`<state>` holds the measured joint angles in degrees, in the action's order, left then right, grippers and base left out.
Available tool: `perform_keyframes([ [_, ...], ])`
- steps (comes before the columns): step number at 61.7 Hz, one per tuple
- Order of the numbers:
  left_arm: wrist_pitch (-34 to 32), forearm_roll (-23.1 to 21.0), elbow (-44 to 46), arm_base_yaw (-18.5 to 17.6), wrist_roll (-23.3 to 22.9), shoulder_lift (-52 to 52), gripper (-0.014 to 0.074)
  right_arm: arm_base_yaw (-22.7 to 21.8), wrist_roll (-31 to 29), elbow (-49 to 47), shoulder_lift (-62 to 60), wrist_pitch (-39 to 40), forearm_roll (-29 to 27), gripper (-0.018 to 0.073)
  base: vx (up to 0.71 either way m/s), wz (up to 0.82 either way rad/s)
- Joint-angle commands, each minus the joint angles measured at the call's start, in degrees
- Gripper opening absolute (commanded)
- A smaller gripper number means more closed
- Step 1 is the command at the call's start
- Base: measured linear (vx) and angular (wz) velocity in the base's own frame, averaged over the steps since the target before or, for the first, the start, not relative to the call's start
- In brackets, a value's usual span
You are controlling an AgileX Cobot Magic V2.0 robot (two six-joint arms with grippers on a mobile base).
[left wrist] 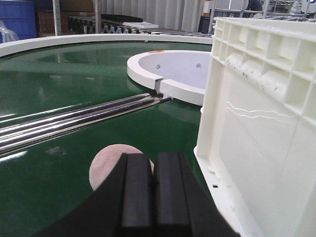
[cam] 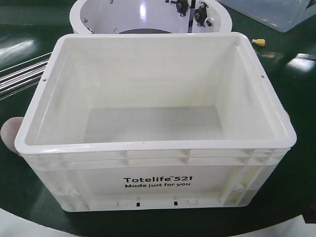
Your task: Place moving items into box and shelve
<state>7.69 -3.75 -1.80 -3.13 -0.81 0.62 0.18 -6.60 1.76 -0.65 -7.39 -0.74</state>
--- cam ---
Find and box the pink plush ball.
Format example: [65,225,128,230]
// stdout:
[0,117,23,156]

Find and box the metal rods bundle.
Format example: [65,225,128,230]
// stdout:
[0,52,51,100]

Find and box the small yellow plastic piece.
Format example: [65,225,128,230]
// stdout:
[251,39,266,47]

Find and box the white round drum housing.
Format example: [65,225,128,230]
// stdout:
[69,0,233,34]

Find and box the white plastic Totelife tote box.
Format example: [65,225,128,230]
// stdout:
[15,32,296,212]

